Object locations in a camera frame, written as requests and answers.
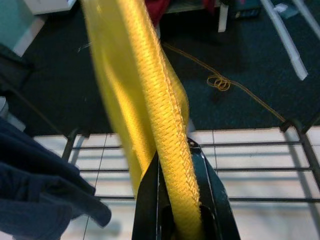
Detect dark green rug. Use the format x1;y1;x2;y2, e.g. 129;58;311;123
0;0;320;137

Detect white drawer cabinet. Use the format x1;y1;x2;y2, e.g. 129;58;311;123
0;0;85;57

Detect white furniture leg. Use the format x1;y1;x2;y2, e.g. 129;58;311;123
217;3;230;33

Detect thin yellow cord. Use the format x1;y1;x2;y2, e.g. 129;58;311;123
162;42;287;123

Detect red cloth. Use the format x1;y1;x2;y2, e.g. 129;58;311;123
143;0;221;26

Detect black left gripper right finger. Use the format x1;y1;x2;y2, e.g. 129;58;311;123
187;136;241;240

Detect white bar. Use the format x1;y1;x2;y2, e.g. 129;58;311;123
292;0;320;38
259;0;309;81

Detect navy blue garment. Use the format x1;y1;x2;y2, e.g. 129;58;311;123
0;116;112;240

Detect black metal clothes rack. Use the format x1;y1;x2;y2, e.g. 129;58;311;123
61;119;320;204

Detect yellow garment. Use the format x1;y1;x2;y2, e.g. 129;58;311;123
81;0;205;240

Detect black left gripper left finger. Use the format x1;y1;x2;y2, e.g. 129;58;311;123
131;151;176;240

